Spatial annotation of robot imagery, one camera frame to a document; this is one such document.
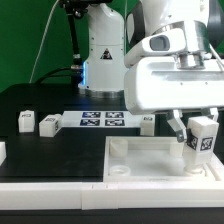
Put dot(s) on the white square tabletop tray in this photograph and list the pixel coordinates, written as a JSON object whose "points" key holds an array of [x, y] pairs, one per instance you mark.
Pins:
{"points": [[144, 159]]}

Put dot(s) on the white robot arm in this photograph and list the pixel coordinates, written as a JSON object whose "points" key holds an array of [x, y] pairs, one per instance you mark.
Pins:
{"points": [[155, 28]]}

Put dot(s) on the white U-shaped fence wall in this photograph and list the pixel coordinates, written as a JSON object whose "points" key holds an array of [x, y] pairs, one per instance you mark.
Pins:
{"points": [[111, 195]]}

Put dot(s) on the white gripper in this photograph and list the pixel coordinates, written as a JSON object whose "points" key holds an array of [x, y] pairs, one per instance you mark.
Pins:
{"points": [[154, 85]]}

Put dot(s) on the white marker tag plate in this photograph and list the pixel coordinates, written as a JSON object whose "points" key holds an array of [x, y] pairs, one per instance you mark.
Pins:
{"points": [[100, 119]]}

